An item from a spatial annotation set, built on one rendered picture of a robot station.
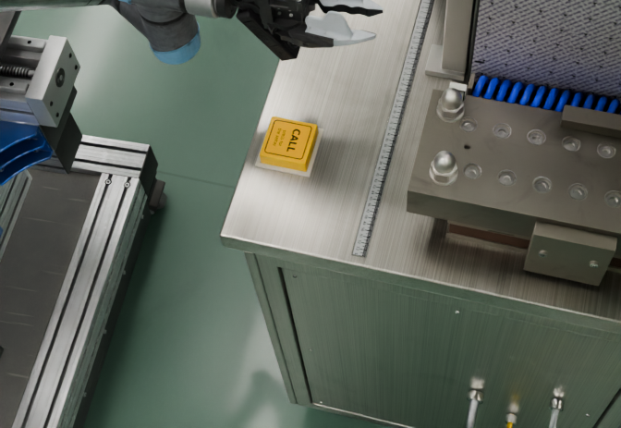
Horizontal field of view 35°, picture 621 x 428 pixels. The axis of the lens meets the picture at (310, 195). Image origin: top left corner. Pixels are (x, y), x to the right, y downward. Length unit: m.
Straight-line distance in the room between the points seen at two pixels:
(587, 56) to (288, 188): 0.45
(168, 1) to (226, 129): 1.23
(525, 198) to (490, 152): 0.08
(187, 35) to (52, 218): 0.94
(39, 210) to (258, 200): 0.98
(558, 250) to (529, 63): 0.25
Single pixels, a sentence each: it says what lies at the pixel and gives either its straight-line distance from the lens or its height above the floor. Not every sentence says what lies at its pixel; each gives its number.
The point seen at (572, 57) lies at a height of 1.10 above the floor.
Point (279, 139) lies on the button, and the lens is 1.43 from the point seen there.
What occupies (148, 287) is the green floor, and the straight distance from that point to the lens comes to 2.38.
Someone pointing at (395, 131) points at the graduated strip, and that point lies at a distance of 1.45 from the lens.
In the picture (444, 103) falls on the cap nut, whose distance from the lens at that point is 1.29.
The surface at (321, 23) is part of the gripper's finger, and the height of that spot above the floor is 1.11.
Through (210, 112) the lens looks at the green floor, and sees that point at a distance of 2.59.
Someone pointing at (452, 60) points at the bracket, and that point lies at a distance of 1.48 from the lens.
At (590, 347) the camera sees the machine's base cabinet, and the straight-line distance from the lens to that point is 1.46.
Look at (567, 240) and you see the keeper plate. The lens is 1.25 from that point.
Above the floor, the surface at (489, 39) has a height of 1.11.
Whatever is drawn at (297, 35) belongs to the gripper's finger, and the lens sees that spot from 1.31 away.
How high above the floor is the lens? 2.13
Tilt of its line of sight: 62 degrees down
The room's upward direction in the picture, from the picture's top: 8 degrees counter-clockwise
